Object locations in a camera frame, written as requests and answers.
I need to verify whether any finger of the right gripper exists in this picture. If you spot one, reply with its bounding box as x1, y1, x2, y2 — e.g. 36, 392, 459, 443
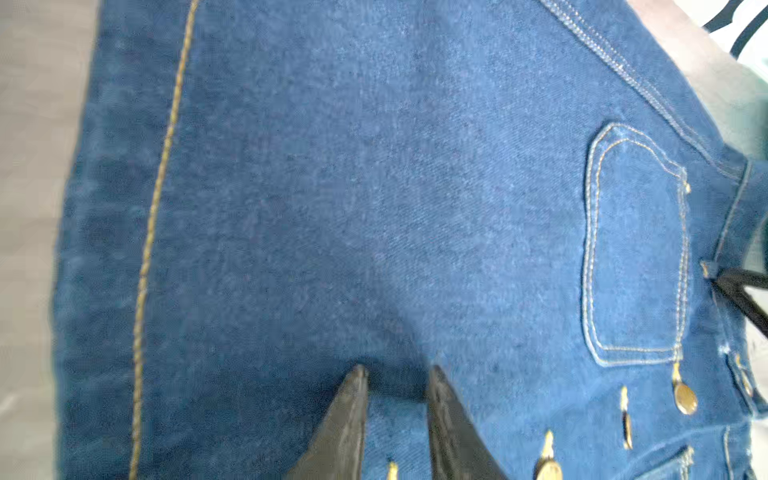
714, 268, 767, 337

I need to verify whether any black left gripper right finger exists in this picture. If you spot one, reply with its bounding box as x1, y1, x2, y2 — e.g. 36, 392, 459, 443
426, 365, 507, 480

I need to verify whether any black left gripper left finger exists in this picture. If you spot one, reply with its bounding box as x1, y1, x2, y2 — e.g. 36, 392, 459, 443
285, 365, 369, 479

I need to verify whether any dark navy garment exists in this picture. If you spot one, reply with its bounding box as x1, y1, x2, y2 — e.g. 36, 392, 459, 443
52, 1, 767, 479

